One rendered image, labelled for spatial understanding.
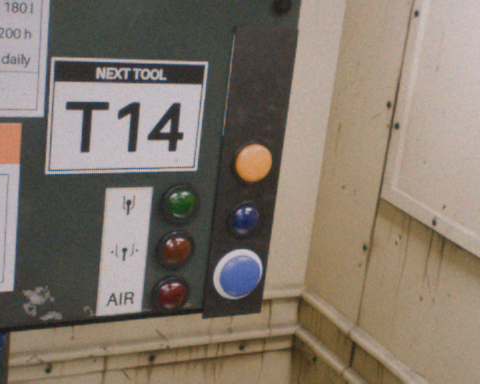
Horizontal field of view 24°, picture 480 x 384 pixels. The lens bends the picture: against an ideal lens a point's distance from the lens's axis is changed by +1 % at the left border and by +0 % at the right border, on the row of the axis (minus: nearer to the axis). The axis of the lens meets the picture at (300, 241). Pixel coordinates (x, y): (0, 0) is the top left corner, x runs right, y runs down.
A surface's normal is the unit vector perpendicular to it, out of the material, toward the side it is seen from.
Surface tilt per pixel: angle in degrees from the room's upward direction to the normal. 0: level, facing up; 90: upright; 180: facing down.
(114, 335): 90
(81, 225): 90
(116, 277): 90
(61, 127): 90
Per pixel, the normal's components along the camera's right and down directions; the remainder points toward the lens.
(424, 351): -0.86, 0.04
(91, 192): 0.48, 0.36
